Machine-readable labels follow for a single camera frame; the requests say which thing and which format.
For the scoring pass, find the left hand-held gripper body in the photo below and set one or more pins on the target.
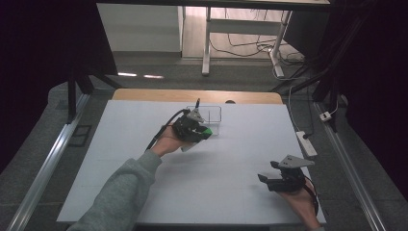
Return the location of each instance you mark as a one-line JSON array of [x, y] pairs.
[[187, 128]]

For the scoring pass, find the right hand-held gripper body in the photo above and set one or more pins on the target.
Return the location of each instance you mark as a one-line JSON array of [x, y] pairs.
[[290, 183]]

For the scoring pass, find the clear plastic desk organizer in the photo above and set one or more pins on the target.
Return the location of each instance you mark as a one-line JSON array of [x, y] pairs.
[[213, 115]]

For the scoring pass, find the person's left hand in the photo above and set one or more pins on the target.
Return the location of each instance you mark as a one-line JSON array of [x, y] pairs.
[[168, 142]]

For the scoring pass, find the person's right hand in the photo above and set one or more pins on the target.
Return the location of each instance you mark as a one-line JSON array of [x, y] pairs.
[[303, 205]]

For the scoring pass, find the white power strip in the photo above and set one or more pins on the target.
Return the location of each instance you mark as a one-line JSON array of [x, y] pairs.
[[306, 143]]

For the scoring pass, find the white table mat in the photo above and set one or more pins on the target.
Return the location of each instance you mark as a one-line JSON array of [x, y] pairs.
[[224, 192]]

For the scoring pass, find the small white plug adapter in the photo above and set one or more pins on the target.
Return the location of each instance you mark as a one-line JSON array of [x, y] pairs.
[[325, 116]]

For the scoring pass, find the black curtain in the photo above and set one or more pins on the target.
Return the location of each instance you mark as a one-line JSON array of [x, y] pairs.
[[375, 80], [38, 64]]

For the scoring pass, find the aluminium rail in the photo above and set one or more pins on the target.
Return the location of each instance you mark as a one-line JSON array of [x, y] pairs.
[[48, 166], [349, 166]]

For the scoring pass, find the black rectangular frame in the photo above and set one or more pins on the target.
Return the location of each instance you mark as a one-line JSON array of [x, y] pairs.
[[80, 135]]

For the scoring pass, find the white desk frame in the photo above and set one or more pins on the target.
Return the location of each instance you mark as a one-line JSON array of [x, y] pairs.
[[240, 26]]

